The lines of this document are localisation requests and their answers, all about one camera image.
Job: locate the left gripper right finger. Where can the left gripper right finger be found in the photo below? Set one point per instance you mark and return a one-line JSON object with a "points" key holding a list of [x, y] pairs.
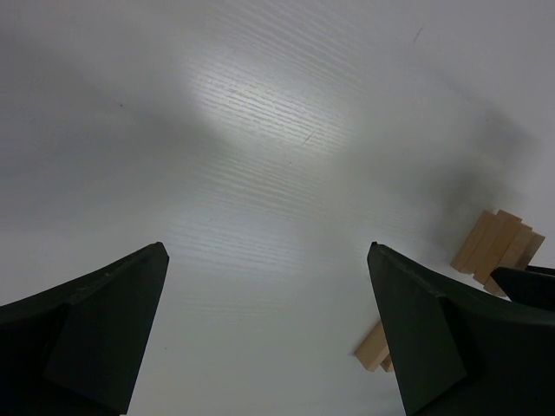
{"points": [[457, 350]]}

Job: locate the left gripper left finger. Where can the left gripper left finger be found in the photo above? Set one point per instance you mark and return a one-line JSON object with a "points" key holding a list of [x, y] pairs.
{"points": [[77, 348]]}

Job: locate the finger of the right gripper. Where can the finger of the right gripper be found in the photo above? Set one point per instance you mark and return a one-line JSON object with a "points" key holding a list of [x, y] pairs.
{"points": [[534, 286]]}

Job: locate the wood block five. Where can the wood block five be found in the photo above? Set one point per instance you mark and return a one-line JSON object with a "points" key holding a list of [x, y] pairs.
{"points": [[522, 249]]}

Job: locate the wood block three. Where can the wood block three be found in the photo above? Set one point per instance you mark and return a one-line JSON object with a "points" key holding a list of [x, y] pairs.
{"points": [[387, 364]]}

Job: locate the wood block one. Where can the wood block one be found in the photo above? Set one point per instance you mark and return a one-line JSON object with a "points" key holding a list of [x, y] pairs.
{"points": [[471, 241]]}

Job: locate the wood block four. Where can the wood block four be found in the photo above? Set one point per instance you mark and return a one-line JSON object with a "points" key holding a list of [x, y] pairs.
{"points": [[373, 349]]}

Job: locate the wood block two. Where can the wood block two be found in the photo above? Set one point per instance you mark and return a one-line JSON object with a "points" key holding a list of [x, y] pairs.
{"points": [[505, 228]]}

